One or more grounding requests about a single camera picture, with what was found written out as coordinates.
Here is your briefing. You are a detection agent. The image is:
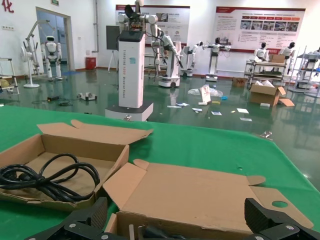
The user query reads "white floor device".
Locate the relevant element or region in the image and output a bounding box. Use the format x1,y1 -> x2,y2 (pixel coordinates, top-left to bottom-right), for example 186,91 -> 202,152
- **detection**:
76,92 -> 98,101

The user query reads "clear plastic bag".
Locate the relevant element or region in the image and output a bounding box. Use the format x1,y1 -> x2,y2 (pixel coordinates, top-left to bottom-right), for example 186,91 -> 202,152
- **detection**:
187,84 -> 224,98

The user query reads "white wall pipe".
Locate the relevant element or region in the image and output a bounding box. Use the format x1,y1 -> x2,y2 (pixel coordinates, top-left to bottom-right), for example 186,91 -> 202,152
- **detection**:
92,0 -> 100,53

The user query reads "cardboard box with torn edge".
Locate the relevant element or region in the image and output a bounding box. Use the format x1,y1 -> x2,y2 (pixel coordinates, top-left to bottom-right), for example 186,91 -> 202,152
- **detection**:
0,119 -> 155,213

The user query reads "black screen on stand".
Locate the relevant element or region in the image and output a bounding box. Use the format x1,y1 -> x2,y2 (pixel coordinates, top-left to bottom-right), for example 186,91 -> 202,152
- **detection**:
106,24 -> 121,73

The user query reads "wide wall info board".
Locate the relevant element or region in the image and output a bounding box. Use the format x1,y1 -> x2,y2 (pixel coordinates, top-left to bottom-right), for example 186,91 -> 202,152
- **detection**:
215,6 -> 306,53

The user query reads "metal step stool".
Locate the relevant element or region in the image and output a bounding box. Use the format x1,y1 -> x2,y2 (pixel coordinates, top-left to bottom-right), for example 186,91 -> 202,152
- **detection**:
0,57 -> 20,95

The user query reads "white standing fan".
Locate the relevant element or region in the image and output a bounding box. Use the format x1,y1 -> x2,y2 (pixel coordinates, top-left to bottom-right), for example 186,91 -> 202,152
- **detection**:
20,41 -> 41,89

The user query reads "green tablecloth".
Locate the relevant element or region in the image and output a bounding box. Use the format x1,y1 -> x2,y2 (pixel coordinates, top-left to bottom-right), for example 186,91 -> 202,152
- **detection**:
0,104 -> 320,240

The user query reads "red bin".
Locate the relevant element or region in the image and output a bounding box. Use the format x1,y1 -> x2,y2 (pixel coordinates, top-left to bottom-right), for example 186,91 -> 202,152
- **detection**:
85,56 -> 97,71

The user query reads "glass door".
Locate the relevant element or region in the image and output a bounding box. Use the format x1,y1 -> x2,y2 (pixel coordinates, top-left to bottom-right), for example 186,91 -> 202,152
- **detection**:
36,6 -> 76,76

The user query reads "cardboard box holding cables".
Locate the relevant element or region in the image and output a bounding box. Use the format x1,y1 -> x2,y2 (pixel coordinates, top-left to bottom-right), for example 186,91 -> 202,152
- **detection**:
102,158 -> 315,240

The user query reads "small brown box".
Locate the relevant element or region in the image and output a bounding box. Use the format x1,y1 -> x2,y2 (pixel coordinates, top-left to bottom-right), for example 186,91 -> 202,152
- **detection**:
231,76 -> 249,88

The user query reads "open cardboard shipping box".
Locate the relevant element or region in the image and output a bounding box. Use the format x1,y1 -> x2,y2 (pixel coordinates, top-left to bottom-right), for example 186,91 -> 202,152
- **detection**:
249,81 -> 296,108

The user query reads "closed cardboard box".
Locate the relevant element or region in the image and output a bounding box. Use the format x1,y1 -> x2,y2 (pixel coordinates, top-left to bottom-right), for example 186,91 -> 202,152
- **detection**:
268,54 -> 286,64

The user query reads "white pedestal mobile robot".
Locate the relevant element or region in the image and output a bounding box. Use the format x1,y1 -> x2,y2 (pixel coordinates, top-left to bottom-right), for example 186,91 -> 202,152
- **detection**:
104,0 -> 159,123

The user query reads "black looped power cable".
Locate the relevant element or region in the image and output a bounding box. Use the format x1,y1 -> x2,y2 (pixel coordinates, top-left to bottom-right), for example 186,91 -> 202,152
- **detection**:
0,152 -> 101,203

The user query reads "metal shelf cart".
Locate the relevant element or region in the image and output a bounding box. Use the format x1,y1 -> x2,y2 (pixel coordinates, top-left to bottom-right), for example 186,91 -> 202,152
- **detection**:
244,59 -> 294,89

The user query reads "white carton with red print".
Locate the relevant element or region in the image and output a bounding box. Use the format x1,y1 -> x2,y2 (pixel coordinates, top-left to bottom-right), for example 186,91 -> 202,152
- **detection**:
198,84 -> 213,106

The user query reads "white lifting gantry frame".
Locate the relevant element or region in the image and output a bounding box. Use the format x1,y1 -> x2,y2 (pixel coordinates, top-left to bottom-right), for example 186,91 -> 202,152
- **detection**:
24,19 -> 57,76

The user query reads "white humanoid torso robot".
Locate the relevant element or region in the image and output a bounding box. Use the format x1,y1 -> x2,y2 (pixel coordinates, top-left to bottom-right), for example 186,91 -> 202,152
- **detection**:
279,41 -> 296,73
254,41 -> 270,63

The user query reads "metal wire rack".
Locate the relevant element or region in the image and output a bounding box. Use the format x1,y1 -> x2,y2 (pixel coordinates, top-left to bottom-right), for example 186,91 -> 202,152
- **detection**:
286,45 -> 320,95

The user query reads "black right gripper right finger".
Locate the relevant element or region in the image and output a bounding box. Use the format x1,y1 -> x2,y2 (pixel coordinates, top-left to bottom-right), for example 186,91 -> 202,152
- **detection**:
244,197 -> 320,240

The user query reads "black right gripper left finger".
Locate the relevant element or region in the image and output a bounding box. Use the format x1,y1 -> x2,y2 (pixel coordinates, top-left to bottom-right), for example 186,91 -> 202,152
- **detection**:
24,196 -> 118,240

